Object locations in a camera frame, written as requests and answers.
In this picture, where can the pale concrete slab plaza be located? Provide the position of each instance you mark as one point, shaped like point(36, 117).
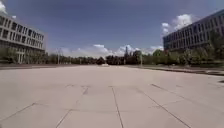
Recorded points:
point(100, 93)

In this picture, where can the row of trees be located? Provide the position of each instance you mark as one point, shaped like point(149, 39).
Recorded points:
point(116, 60)

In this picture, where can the white building with window grid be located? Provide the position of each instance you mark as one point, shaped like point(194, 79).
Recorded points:
point(20, 35)

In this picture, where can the dark planted verge strip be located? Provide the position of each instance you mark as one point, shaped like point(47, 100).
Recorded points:
point(190, 70)

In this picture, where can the thin pole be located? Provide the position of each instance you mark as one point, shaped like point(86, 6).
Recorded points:
point(140, 60)
point(58, 56)

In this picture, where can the dark grey long building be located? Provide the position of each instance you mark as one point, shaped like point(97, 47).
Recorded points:
point(196, 33)

